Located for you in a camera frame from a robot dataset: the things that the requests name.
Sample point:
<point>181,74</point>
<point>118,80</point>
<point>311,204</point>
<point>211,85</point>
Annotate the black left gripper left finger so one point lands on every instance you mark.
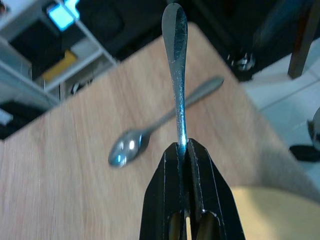
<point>160,200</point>

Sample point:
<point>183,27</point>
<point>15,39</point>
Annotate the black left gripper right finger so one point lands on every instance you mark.
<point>215,187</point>

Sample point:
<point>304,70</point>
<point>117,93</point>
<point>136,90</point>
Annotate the silver metal spoon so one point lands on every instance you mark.
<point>127,150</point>

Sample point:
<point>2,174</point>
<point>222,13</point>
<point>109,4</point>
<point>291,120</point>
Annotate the yellow round plate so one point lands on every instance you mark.
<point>275,217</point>

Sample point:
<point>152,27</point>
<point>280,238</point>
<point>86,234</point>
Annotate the white shelf rack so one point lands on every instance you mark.
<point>100,51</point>

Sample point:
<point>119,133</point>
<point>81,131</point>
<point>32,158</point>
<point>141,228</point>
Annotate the brown wooden leg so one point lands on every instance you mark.
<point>303,50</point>

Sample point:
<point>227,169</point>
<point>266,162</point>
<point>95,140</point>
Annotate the yellow flat item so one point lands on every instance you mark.
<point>60,66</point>

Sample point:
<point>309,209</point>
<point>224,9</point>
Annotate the large black case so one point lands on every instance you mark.
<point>112,25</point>

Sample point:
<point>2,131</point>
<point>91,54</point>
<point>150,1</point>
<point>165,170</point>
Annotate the black box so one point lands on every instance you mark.
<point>32,45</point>

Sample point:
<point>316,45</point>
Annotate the blue glowing screen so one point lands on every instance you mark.
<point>62,15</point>

